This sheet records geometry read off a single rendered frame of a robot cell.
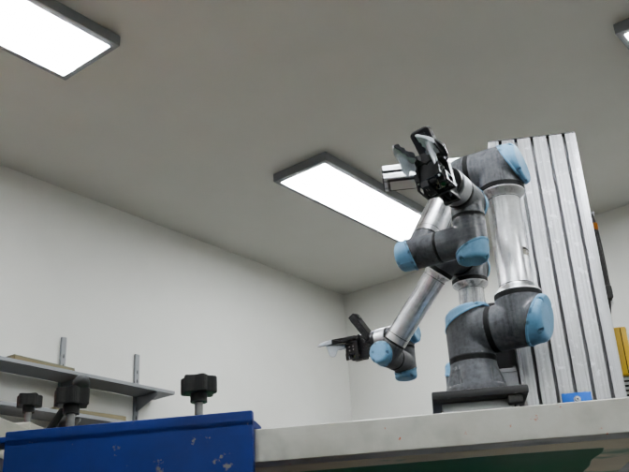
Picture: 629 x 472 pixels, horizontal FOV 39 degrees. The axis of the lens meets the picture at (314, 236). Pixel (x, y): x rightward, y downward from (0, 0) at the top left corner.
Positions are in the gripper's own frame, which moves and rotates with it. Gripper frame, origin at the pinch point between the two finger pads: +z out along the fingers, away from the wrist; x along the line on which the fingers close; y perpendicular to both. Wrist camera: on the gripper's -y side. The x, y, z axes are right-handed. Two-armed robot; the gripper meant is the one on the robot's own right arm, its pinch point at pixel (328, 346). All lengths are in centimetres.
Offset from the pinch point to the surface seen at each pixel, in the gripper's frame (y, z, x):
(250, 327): -61, 167, 185
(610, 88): -115, -91, 136
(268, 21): -134, 6, -2
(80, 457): 44, -81, -194
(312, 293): -90, 160, 256
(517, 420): 47, -126, -173
